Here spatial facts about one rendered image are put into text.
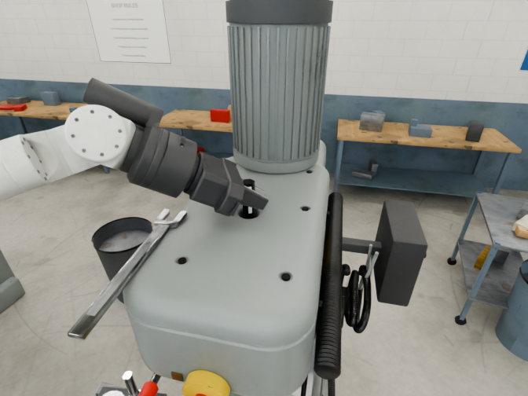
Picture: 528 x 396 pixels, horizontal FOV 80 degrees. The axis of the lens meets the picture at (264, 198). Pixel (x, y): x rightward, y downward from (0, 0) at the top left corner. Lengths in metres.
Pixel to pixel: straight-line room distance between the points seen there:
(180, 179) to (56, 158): 0.17
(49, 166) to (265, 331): 0.35
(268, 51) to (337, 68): 4.09
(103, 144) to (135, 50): 5.13
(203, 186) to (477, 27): 4.60
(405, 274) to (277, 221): 0.44
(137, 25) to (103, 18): 0.53
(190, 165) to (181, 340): 0.22
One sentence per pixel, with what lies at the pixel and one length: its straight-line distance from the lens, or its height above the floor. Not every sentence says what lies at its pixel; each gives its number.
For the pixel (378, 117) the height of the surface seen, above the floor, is 1.07.
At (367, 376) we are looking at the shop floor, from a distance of 2.62.
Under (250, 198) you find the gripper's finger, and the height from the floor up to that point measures 1.93.
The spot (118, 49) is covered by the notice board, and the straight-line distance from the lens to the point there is 5.69.
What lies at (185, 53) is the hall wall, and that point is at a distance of 5.15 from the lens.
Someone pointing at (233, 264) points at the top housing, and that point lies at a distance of 0.44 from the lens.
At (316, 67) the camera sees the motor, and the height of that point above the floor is 2.09.
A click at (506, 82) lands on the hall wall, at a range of 5.12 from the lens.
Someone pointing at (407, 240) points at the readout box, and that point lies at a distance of 0.82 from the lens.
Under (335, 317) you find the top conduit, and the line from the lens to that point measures 0.50.
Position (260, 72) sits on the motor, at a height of 2.09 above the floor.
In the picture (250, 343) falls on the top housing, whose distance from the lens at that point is 0.39.
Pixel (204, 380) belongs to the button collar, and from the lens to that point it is 0.46.
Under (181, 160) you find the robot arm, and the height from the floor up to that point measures 2.01.
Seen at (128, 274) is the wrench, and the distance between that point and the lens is 0.45.
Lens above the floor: 2.18
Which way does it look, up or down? 30 degrees down
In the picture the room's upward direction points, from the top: straight up
